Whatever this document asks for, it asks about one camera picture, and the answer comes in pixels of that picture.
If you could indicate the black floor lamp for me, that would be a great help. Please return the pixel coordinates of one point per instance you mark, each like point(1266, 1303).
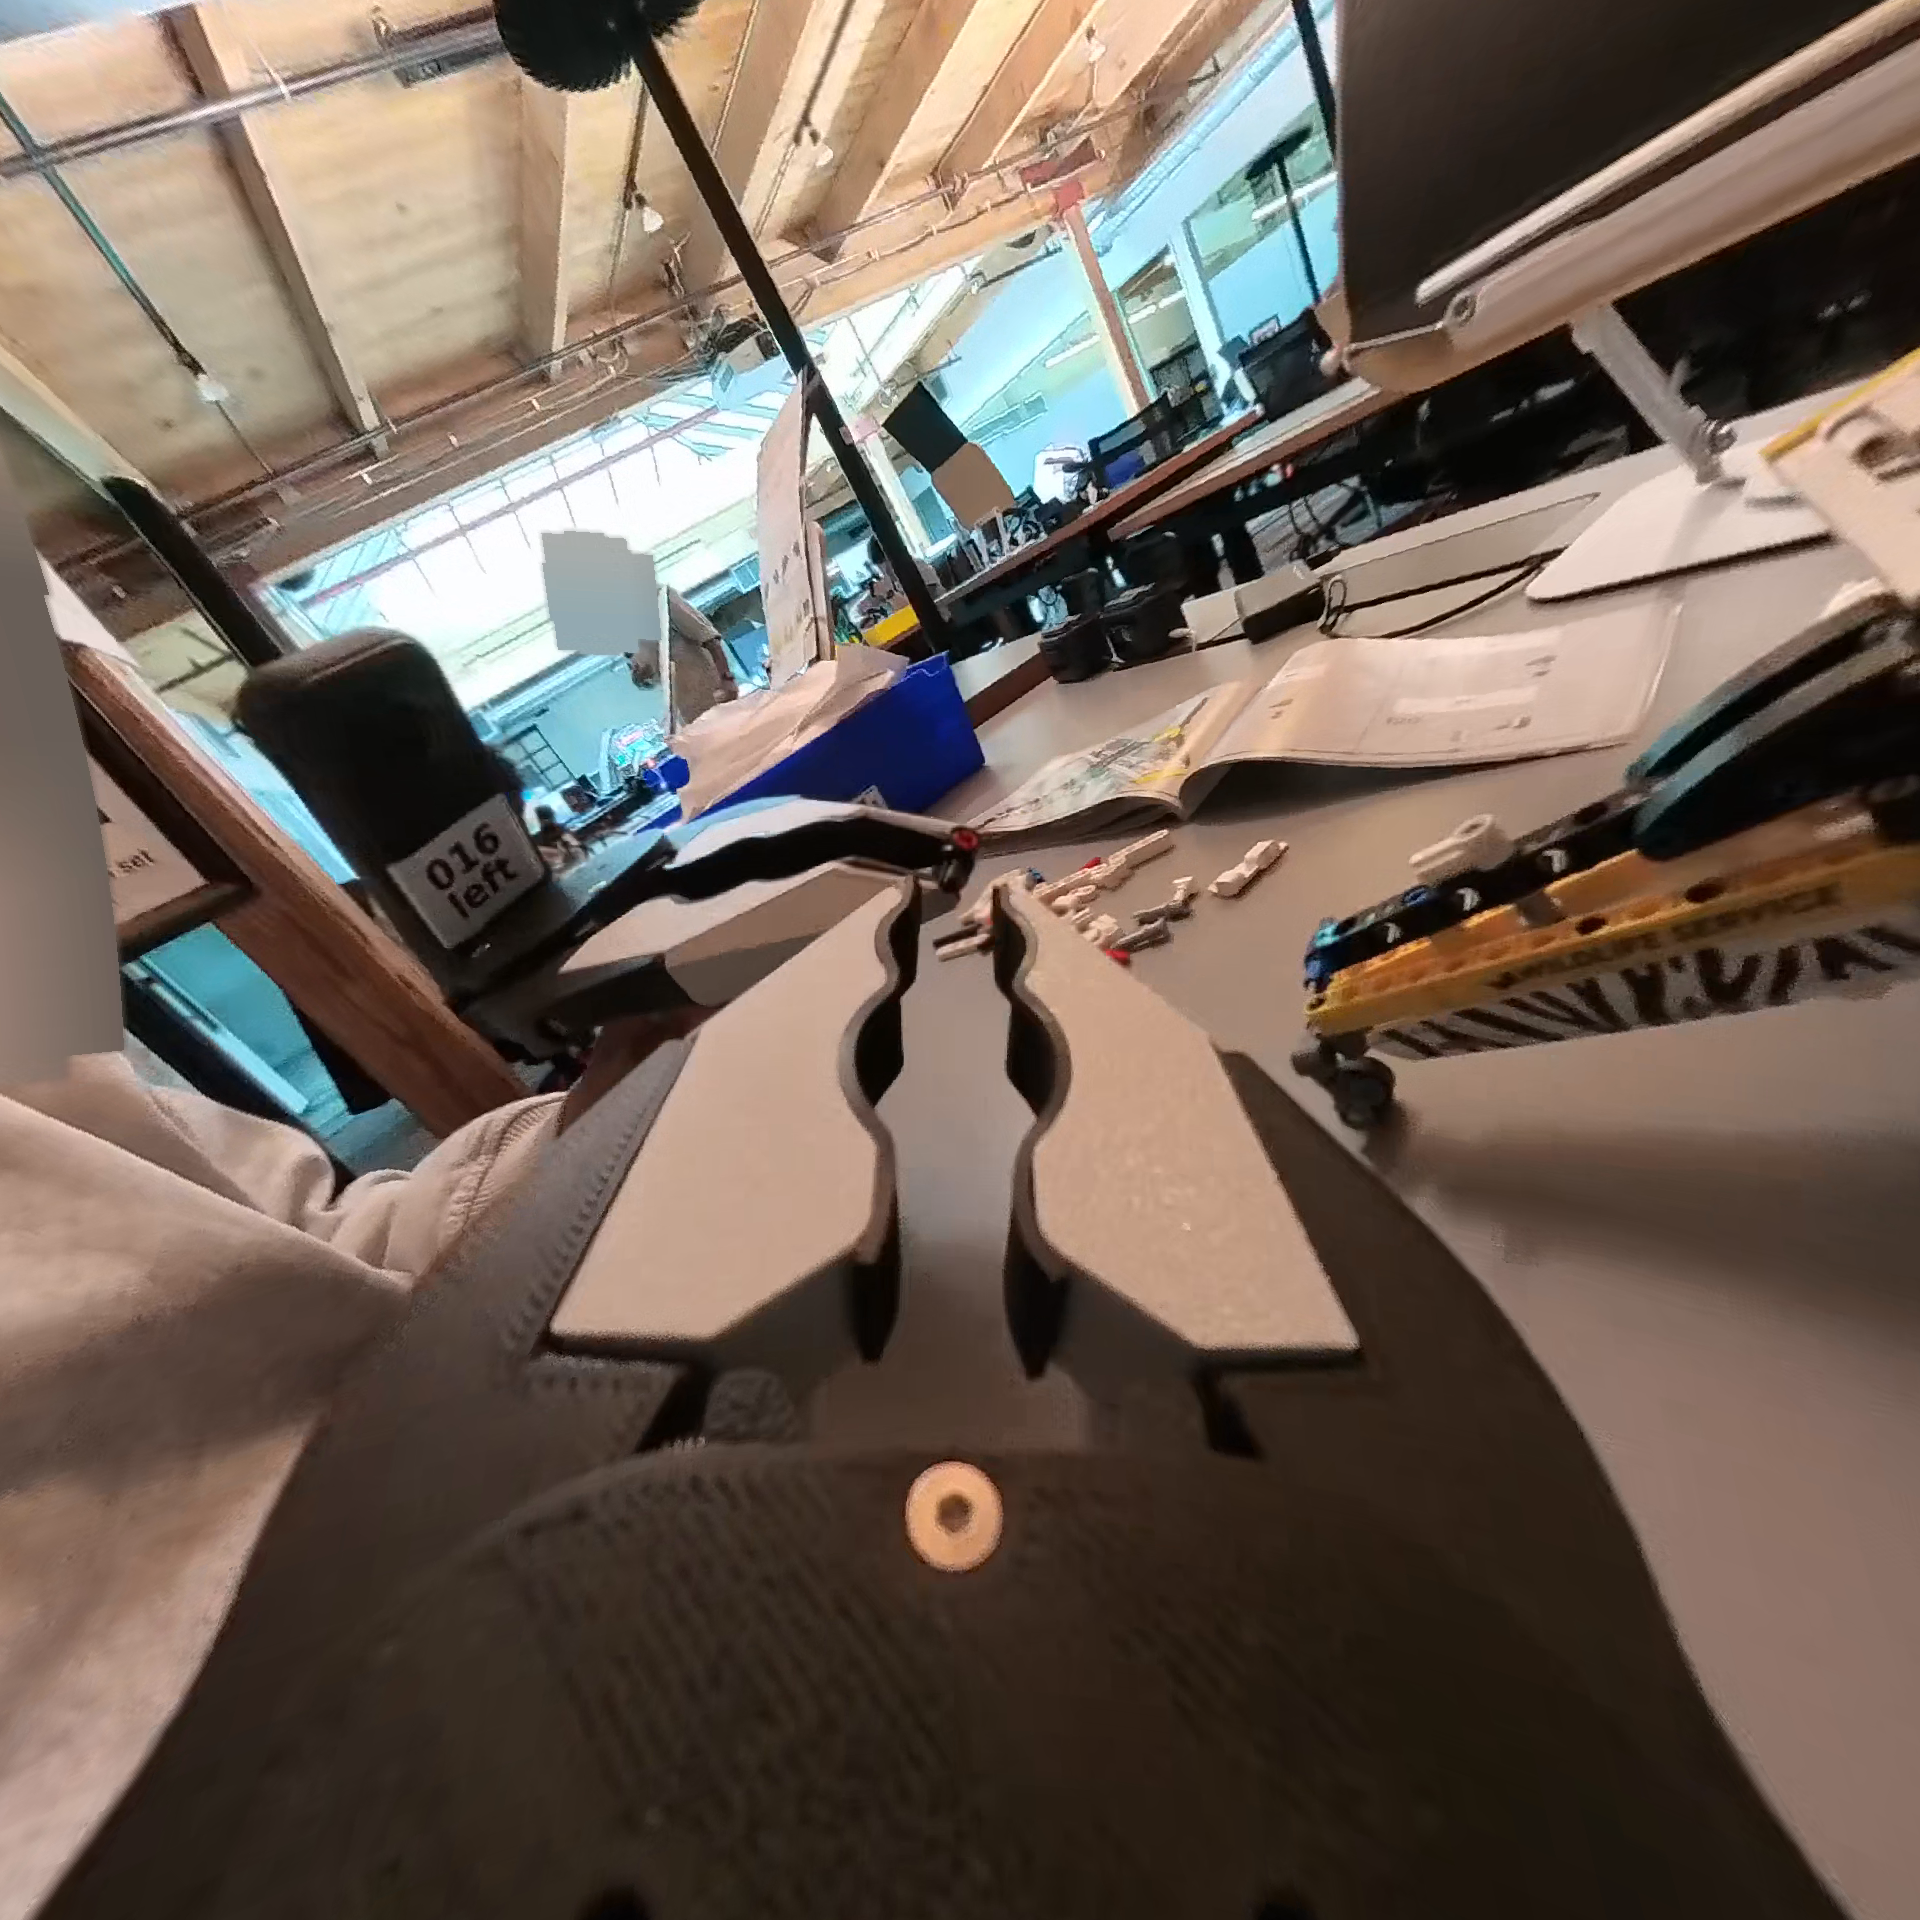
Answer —
point(780, 316)
point(1318, 148)

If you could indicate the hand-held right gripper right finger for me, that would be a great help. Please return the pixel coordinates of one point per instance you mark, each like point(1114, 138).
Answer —
point(1186, 1185)

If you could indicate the person's left forearm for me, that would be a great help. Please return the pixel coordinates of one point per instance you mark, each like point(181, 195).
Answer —
point(451, 1185)

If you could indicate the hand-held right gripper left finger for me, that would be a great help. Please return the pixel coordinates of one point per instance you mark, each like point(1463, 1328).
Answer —
point(720, 1185)

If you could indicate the black battery charger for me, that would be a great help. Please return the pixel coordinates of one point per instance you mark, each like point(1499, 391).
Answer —
point(1076, 651)
point(1148, 622)

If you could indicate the open lego instruction booklet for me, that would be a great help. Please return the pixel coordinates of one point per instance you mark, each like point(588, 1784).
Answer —
point(1424, 697)

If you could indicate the brown wooden frame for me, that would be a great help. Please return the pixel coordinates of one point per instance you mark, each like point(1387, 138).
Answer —
point(300, 960)

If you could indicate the wooden background desk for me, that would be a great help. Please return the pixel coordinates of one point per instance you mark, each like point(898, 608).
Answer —
point(1141, 487)
point(1276, 451)

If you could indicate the pile of lego pieces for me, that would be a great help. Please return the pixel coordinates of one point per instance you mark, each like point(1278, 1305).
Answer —
point(1245, 867)

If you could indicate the white printed board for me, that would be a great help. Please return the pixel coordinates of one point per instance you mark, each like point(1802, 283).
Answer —
point(787, 555)

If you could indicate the black power adapter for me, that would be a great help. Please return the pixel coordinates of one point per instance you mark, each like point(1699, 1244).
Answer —
point(1282, 608)

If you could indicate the yellow black lego model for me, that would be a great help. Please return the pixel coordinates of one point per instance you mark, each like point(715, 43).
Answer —
point(1652, 931)

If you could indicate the black computer monitor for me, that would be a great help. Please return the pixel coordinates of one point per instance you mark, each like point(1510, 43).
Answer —
point(1501, 119)

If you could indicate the black and tan hanging panel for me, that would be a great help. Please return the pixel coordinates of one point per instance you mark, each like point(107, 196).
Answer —
point(931, 428)

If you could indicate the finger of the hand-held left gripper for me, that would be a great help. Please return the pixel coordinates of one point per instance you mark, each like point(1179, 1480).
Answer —
point(811, 840)
point(704, 945)

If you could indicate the black office chair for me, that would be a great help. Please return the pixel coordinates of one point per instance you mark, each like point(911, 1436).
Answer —
point(1132, 442)

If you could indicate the blue plastic bin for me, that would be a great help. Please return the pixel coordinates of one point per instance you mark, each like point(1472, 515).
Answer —
point(886, 750)

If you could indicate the silver monitor stand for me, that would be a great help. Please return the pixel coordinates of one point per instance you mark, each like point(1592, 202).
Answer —
point(1652, 539)

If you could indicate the crumpled white paper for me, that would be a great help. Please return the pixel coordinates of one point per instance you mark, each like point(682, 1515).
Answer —
point(780, 721)

